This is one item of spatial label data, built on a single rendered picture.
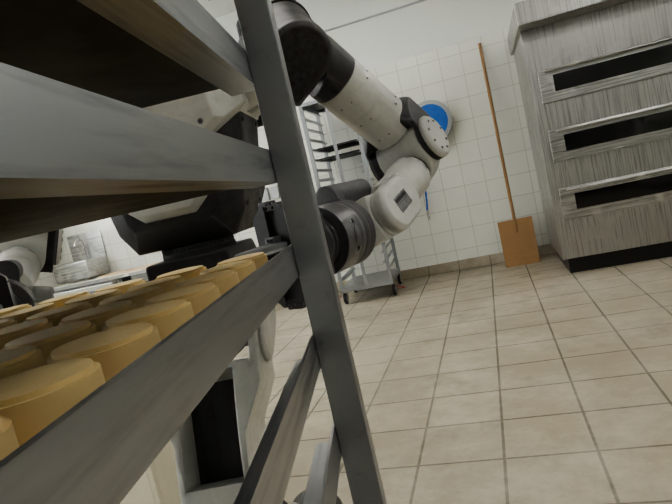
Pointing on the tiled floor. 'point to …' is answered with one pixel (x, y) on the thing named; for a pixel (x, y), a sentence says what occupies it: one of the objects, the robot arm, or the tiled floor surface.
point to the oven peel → (523, 238)
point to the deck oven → (599, 124)
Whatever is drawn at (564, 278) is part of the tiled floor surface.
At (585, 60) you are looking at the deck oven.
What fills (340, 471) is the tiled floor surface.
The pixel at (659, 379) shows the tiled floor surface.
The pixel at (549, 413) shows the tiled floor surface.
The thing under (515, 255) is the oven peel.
